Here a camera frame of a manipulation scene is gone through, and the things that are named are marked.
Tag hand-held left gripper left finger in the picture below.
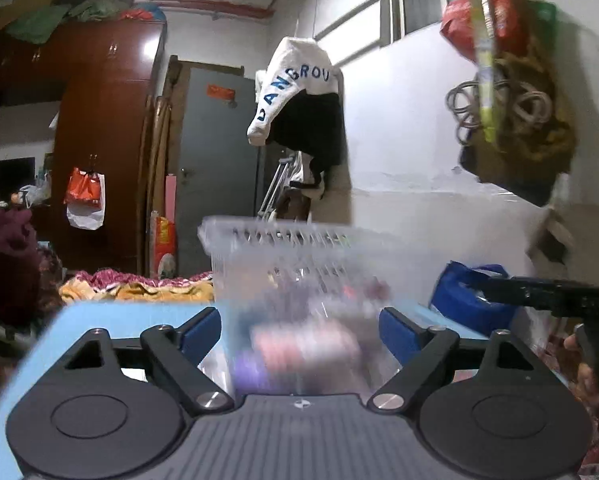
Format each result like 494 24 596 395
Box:
64 306 235 413

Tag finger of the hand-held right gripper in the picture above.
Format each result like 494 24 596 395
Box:
472 275 557 309

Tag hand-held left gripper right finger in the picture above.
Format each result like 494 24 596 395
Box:
368 306 535 411

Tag clear plastic basket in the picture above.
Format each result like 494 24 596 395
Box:
198 215 430 396

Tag person's right hand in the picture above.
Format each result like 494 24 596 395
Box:
562 334 599 406

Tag blue shopping bag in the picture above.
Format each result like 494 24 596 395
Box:
429 261 520 336

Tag purple packet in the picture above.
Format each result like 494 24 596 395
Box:
234 352 281 394

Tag floral blanket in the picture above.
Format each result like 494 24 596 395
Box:
59 269 215 306

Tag pink box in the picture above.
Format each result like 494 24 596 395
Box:
252 327 365 377

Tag red paper bag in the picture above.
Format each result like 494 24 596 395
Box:
152 212 178 278

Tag olive brown hanging bag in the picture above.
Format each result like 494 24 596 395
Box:
458 50 577 208

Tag pink paper roll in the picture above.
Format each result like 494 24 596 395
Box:
165 174 178 221

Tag wooden boards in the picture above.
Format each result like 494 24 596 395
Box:
138 94 174 277

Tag metal crutches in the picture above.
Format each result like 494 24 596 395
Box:
256 155 305 223

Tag grey door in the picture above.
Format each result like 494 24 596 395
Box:
166 60 280 278

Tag red and white plastic bag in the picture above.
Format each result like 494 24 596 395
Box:
64 166 106 231

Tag maroon cloth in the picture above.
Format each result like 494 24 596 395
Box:
0 207 45 331

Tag dark wooden wardrobe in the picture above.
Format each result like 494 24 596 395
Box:
0 20 167 278

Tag black hanging garment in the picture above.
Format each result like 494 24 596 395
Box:
269 92 347 201

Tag black television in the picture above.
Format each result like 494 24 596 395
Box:
0 156 36 201

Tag green hanging bag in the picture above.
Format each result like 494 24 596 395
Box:
527 0 560 51

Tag red hanging bag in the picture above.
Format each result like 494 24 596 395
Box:
439 0 525 61

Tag white lettered hoodie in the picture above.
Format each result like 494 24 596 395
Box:
246 36 343 147

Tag window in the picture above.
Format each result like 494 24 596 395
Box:
379 0 461 49

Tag blue plastic bag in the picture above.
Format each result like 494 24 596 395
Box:
139 2 166 24

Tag green cloth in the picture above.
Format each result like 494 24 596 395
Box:
4 0 130 46

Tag cardboard boxes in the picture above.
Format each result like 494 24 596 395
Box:
0 0 60 43

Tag coiled grey cable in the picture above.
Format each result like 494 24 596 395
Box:
447 72 555 148

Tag yellow-green strap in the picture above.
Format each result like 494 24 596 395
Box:
459 0 500 143

